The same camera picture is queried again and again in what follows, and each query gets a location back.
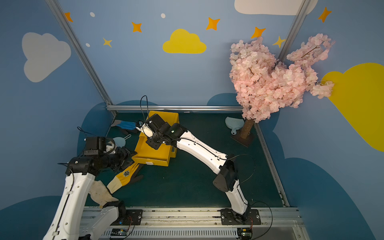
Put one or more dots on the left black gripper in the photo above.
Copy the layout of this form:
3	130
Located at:
125	154

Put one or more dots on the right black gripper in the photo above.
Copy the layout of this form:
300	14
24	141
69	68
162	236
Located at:
154	140

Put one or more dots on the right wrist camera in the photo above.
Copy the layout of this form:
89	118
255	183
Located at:
155	122

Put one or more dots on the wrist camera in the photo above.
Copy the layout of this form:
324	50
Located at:
155	122
98	146

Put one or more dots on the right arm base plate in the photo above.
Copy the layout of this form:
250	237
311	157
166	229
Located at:
230	217

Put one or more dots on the pink cherry blossom tree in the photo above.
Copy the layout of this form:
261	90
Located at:
264	85

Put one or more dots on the aluminium rail base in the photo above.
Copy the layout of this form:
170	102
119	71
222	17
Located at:
203	224

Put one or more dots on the yellow top drawer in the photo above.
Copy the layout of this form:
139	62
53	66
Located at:
148	156

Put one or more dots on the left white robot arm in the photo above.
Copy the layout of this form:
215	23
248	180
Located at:
80	175

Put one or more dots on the yellow black work glove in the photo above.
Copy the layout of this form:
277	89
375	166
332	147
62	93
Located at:
126	177

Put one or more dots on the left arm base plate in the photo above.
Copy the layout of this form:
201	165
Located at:
132	218

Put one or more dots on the light blue dustpan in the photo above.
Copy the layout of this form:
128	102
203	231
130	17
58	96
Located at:
234	124

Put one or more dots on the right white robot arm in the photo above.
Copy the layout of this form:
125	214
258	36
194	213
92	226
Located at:
227	179

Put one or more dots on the blue black work glove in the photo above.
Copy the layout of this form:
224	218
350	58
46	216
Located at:
129	127

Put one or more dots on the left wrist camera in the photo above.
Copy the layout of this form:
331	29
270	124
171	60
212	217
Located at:
98	146

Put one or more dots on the small blue hand brush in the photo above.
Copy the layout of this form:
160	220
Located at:
121	141

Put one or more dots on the yellow drawer cabinet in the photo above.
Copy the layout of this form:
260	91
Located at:
170	119

